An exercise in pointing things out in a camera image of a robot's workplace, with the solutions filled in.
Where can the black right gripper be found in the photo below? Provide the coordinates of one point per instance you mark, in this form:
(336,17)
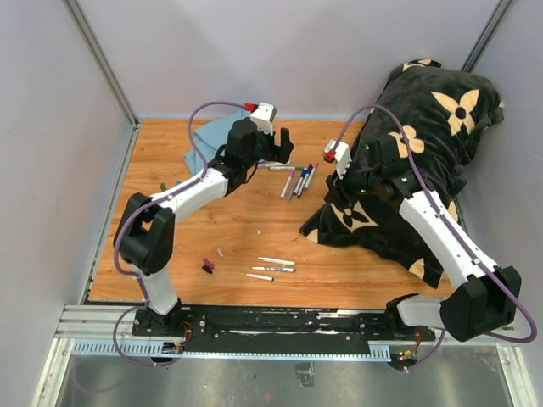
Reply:
(338,189)

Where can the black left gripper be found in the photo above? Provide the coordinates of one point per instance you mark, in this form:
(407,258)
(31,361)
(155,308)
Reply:
(282,153)

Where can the grey marker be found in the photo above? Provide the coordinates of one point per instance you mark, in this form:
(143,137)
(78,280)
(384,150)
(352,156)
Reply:
(290,196)

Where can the pink cap marker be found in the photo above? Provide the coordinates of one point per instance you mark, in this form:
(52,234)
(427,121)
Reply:
(287,184)

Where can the peach cap marker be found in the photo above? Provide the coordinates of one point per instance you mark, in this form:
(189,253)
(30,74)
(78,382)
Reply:
(283,262)

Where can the black marker without cap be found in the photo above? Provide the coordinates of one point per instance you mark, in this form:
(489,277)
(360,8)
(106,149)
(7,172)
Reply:
(260,277)

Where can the purple pen cap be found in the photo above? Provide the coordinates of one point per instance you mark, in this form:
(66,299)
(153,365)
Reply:
(208,263)

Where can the purple cap marker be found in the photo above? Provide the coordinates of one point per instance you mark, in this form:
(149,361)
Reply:
(274,269)

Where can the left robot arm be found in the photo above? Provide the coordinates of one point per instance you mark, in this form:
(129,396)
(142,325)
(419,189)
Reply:
(144,241)

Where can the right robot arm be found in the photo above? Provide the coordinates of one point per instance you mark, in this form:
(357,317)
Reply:
(485,296)

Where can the lilac cap marker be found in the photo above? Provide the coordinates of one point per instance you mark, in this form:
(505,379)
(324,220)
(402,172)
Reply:
(268,165)

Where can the blue cap marker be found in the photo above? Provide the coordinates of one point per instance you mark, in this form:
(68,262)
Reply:
(300,182)

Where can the dark blue marker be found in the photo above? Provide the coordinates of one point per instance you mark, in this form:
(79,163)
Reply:
(301,189)

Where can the light blue folded cloth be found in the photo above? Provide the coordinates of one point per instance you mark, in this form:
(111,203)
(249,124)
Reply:
(208,138)

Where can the black floral plush blanket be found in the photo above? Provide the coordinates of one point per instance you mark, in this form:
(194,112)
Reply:
(434,120)

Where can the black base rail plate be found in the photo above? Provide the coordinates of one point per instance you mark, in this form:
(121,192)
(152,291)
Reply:
(270,331)

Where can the left corner metal post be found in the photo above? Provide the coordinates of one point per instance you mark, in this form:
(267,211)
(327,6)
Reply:
(88,35)

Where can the corner metal post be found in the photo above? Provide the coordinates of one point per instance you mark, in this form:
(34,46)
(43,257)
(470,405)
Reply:
(88,35)
(490,28)

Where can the right corner metal post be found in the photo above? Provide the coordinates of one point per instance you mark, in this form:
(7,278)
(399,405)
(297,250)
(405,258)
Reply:
(490,28)

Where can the aluminium frame rail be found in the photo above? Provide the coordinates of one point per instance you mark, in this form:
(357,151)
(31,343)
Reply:
(95,321)

